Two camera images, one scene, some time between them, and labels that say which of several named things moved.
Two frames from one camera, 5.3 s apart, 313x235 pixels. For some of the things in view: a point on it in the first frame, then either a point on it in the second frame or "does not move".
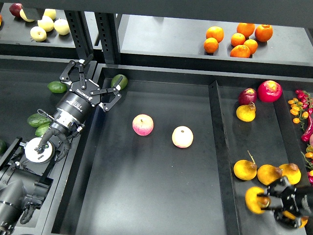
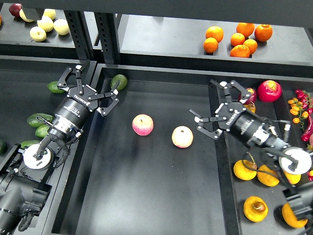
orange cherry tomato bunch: x=297 y=109 does not move
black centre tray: x=155 y=164 does not move
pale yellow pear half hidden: x=24 y=16 does not move
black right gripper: x=294 y=201 -> x=242 y=124
